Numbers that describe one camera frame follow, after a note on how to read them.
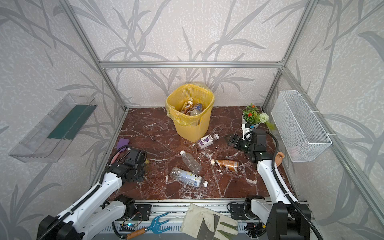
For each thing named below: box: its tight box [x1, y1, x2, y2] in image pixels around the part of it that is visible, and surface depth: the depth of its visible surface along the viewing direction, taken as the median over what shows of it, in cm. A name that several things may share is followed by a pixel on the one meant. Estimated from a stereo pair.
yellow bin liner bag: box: [165, 82, 215, 126], surface depth 94 cm
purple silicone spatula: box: [110, 138, 130, 165], surface depth 101 cm
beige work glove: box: [180, 203, 239, 240], surface depth 71 cm
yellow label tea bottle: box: [181, 97, 194, 114], surface depth 96 cm
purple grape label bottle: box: [198, 133, 220, 149], surface depth 99 cm
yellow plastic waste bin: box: [165, 83, 215, 142], surface depth 94 cm
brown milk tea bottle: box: [210, 159, 240, 172], surface depth 88 cm
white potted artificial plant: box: [241, 103, 276, 131], surface depth 98 cm
